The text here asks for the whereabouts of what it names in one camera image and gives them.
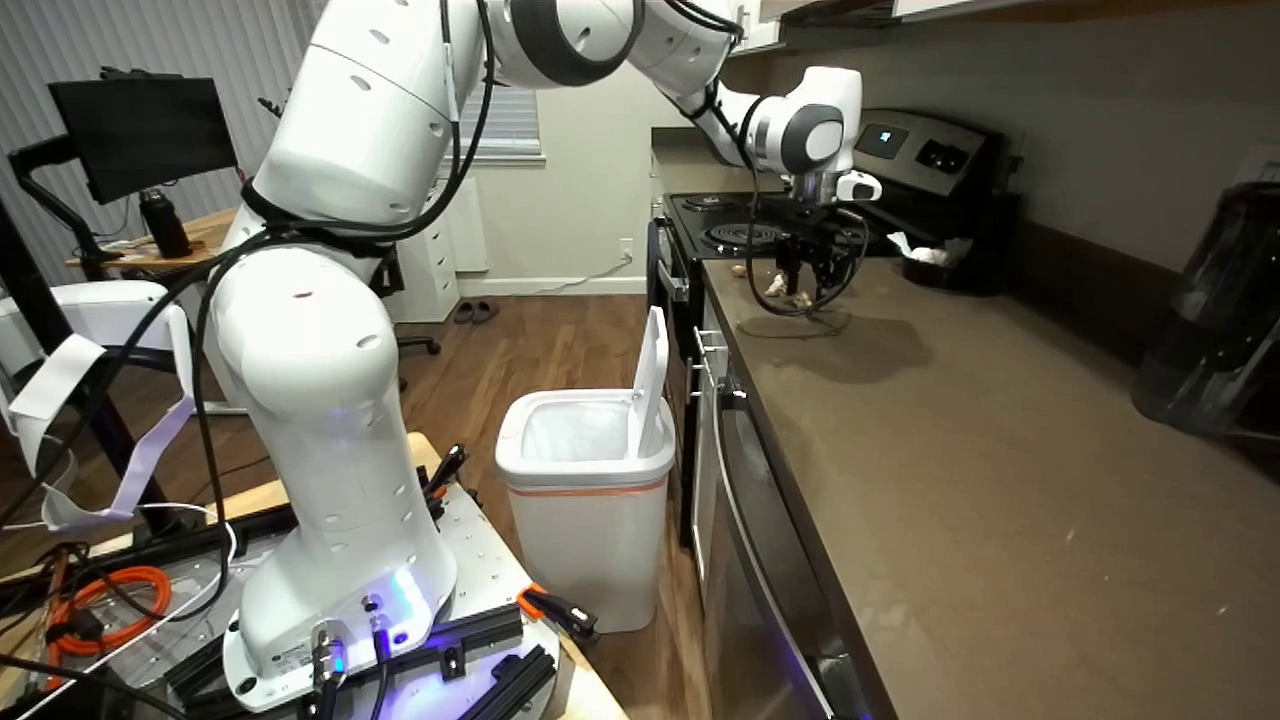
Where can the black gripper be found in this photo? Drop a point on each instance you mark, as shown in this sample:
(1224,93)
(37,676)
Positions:
(827,228)

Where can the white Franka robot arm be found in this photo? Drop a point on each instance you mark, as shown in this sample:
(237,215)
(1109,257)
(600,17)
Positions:
(322,401)

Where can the white waste bin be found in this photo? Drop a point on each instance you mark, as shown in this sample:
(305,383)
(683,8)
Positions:
(584,522)

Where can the black stainless stove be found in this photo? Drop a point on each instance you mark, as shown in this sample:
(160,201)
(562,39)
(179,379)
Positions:
(800,187)

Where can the black stove knob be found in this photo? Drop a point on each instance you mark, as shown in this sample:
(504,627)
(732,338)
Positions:
(943,159)
(881,138)

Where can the stainless steel dishwasher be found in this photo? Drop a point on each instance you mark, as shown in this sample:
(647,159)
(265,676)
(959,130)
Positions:
(744,532)

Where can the window with blinds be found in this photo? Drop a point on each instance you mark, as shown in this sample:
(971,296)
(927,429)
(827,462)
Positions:
(509,123)

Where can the white drawer unit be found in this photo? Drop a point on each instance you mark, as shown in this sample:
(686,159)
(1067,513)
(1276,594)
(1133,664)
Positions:
(424,264)

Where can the orange black clamp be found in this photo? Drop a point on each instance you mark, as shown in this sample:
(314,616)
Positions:
(445,479)
(556,610)

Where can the round wooden side table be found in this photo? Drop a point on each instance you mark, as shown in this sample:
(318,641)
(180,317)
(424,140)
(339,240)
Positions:
(201,240)

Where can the black cup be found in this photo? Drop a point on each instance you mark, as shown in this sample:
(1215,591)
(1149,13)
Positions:
(165,225)

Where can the black computer monitor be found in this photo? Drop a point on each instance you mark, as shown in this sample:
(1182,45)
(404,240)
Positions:
(144,134)

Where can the robot work table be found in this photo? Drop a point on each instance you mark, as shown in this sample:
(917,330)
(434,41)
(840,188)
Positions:
(160,627)

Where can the small white wall socket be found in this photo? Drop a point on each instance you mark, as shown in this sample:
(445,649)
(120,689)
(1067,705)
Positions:
(630,249)

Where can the black aluminium rail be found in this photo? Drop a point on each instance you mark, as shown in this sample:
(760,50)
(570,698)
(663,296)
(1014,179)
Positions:
(475,655)

